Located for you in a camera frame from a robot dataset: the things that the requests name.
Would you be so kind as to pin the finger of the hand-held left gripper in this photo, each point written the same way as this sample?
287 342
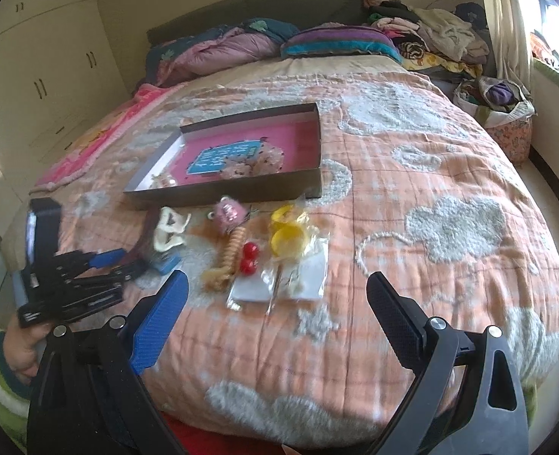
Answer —
106 257
122 274

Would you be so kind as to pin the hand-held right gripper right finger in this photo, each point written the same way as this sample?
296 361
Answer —
395 322

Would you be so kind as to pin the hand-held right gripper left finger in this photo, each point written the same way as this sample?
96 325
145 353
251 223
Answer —
165 322

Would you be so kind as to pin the cream hair claw clip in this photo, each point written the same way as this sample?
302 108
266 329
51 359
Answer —
165 238

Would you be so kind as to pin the thin silver hair stick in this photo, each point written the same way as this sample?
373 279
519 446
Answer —
274 289

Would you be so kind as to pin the cardboard box with pink bottom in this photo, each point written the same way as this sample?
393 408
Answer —
232 187

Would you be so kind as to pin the person's left hand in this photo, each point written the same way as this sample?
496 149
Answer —
21 348

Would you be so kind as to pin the white earring card in plastic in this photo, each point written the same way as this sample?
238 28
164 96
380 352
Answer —
251 290

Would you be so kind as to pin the small pearly hair clip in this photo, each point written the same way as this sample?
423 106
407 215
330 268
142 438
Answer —
163 181

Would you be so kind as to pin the blond braided hairpiece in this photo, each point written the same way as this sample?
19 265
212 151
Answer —
232 251

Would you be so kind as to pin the pink cartoon blanket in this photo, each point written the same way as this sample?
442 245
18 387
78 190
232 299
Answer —
94 142

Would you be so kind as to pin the pink hair accessory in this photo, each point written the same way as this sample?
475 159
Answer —
227 211

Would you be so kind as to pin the red cloth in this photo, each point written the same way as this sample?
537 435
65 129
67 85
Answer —
213 441

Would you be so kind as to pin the blue printed card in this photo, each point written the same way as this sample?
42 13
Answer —
213 157

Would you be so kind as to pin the orange cloud pattern bedspread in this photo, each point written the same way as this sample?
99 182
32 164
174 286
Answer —
402 175

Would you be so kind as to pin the floral fabric scrunchie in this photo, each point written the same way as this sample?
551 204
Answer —
265 161

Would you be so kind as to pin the cream wardrobe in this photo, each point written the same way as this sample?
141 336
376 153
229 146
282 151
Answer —
47 57

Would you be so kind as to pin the pink and teal folded quilt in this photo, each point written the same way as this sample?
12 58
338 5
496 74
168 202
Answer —
203 52

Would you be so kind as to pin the beige bed sheet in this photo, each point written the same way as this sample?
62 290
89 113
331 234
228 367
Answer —
308 71

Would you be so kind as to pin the purple striped pillow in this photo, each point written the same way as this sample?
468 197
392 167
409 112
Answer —
336 40

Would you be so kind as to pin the pile of clothes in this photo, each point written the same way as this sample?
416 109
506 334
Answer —
440 33

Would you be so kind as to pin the dark green headboard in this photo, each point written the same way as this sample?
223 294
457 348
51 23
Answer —
260 4

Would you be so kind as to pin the colourful windowsill cloth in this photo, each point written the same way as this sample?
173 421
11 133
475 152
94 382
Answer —
557 64

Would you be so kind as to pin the cream curtain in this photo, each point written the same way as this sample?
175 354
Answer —
507 23

